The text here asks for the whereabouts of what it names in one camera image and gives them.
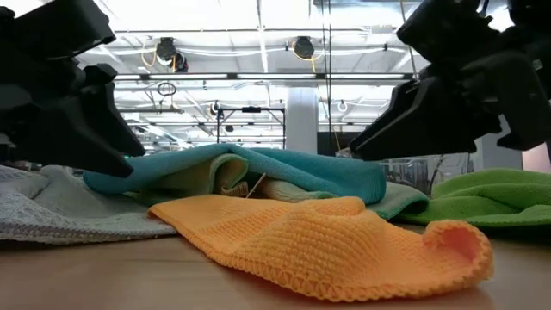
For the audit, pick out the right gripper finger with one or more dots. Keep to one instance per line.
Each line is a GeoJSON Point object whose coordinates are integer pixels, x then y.
{"type": "Point", "coordinates": [422, 125]}

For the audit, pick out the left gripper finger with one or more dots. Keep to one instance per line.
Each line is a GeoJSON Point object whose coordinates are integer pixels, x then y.
{"type": "Point", "coordinates": [77, 138]}
{"type": "Point", "coordinates": [116, 112]}

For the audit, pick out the grey microfiber towel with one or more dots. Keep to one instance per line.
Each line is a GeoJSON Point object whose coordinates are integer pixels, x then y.
{"type": "Point", "coordinates": [64, 206]}

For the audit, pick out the pale green teal-edged towel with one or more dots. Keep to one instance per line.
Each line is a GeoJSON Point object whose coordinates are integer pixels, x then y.
{"type": "Point", "coordinates": [400, 200]}

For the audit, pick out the sage green microfiber towel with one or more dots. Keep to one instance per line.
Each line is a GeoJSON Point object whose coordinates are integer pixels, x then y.
{"type": "Point", "coordinates": [193, 178]}

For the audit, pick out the blue microfiber towel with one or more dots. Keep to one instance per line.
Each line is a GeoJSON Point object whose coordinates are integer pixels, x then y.
{"type": "Point", "coordinates": [301, 168]}

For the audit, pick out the bright green microfiber towel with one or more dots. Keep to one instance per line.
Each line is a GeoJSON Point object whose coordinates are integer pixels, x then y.
{"type": "Point", "coordinates": [495, 194]}

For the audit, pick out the orange microfiber towel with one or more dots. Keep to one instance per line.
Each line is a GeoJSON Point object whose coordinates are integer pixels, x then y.
{"type": "Point", "coordinates": [323, 241]}

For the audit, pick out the black monitor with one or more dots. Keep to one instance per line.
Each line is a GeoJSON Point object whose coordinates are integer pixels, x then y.
{"type": "Point", "coordinates": [333, 144]}

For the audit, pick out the white pillar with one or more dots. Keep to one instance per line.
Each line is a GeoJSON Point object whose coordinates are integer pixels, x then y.
{"type": "Point", "coordinates": [301, 120]}

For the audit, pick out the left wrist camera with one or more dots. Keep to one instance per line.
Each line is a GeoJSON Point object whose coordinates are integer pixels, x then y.
{"type": "Point", "coordinates": [60, 26]}

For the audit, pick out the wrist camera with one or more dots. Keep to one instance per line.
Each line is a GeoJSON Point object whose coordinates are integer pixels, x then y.
{"type": "Point", "coordinates": [60, 26]}
{"type": "Point", "coordinates": [447, 30]}

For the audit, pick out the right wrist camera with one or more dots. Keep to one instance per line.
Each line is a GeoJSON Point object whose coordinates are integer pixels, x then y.
{"type": "Point", "coordinates": [447, 30]}

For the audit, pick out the black frame rig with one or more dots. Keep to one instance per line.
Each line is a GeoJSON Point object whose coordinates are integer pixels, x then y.
{"type": "Point", "coordinates": [218, 129]}

